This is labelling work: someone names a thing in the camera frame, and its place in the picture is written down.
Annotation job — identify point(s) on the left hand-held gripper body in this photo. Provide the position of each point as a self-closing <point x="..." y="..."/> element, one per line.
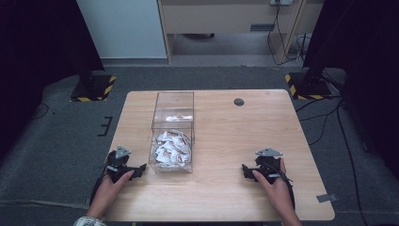
<point x="117" y="163"/>

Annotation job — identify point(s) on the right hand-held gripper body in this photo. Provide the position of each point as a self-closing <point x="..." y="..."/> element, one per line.
<point x="269" y="164"/>

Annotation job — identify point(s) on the person's right hand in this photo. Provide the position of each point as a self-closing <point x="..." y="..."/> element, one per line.
<point x="279" y="194"/>

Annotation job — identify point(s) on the person's left hand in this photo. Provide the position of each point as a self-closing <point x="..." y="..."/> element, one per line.
<point x="105" y="194"/>

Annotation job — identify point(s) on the pile of white packets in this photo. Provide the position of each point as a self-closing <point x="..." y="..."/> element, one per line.
<point x="171" y="147"/>

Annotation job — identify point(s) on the grey tape piece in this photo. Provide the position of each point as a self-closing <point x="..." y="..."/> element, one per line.
<point x="327" y="198"/>

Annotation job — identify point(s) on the round grey table grommet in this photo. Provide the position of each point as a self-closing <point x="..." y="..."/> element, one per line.
<point x="239" y="102"/>

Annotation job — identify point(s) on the clear plastic box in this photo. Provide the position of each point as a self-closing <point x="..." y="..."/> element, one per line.
<point x="173" y="102"/>

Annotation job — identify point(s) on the black stand with striped base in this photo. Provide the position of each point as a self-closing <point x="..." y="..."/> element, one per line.
<point x="94" y="88"/>
<point x="309" y="86"/>

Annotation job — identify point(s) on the dark curtain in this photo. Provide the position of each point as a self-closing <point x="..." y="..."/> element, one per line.
<point x="37" y="56"/>
<point x="373" y="62"/>

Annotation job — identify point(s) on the white cabinet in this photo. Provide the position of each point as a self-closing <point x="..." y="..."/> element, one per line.
<point x="122" y="28"/>

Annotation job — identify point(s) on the light wooden desk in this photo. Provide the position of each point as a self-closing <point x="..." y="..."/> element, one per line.
<point x="219" y="15"/>

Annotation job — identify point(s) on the white power strip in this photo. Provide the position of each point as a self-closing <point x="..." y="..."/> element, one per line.
<point x="281" y="2"/>

